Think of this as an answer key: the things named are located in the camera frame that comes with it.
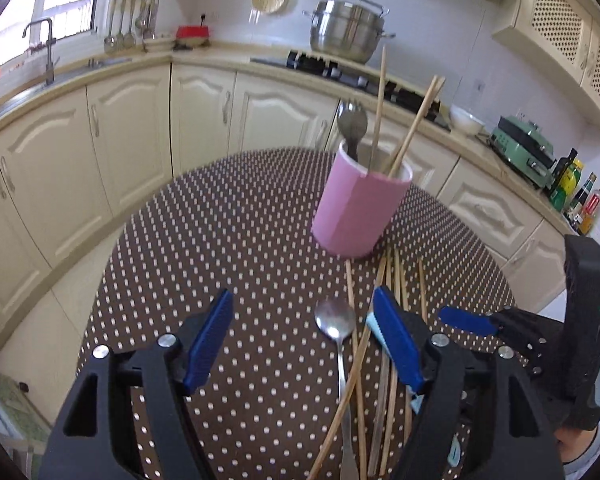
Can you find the green yellow bottle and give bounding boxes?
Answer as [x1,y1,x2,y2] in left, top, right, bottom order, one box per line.
[550,158,584,212]

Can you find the stainless steel steamer pot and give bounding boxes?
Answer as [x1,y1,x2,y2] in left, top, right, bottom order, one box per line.
[303,0,396,64]

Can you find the dark soy sauce bottle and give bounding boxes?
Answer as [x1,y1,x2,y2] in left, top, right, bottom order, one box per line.
[564,172,597,226]

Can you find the dark olive oil bottle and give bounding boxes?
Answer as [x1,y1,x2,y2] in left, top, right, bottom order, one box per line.
[544,148,578,197]

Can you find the kitchen faucet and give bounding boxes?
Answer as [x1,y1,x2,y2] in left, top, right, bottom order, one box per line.
[22,18,57,86]

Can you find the white bowl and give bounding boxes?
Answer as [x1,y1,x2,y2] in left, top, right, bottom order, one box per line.
[449,104,484,136]

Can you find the pink utensil cup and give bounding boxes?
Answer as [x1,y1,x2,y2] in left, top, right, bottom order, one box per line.
[311,141,413,259]

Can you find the person right hand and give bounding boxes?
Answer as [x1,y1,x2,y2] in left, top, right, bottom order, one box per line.
[554,426,597,464]

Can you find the wall utensil rack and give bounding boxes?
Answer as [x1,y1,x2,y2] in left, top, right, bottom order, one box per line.
[104,0,160,55]

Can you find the red label bottle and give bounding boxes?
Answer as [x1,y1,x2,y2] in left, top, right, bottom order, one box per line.
[577,187,600,236]

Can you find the brown polka dot tablecloth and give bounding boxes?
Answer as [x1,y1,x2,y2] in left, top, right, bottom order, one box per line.
[80,148,514,479]

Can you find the steel sink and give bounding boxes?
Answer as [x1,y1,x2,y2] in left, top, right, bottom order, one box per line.
[0,58,131,118]

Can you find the red container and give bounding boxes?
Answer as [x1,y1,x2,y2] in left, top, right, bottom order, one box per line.
[175,13,210,48]

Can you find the window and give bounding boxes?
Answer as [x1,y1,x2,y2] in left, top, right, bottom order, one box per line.
[0,0,106,66]

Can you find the green electric cooker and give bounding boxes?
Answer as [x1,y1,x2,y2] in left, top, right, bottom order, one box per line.
[489,116,555,188]

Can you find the black gas stove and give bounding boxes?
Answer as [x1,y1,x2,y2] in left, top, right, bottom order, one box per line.
[250,50,426,114]

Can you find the silver spoon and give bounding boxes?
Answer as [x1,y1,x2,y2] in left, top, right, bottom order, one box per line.
[314,298,358,480]

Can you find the lower kitchen cabinets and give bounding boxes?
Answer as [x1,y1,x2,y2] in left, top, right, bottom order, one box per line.
[0,58,567,348]

